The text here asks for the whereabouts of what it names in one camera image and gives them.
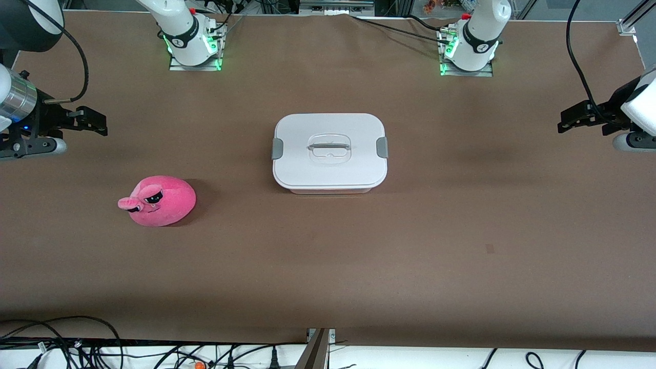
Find white box lid grey latches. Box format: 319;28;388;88
272;113;388;189

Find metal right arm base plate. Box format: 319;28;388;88
169;20;227;71

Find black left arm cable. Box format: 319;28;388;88
565;0;616;127

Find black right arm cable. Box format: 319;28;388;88
20;0;90;105

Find thin black table cable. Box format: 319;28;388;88
350;14;452;46

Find long black cable strip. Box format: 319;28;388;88
0;337;308;349

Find white plastic box base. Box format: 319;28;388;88
287;183;373;195

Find brown table cover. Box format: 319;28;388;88
0;11;656;352

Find aluminium profile post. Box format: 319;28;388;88
295;328;336;369

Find aluminium corner profile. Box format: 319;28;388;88
618;0;656;36

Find looped black cable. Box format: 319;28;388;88
0;316;124;369

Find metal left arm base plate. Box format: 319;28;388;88
438;28;494;77

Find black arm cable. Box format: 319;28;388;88
565;0;616;127
20;0;90;105

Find pink plush toy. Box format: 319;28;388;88
117;175;197;227

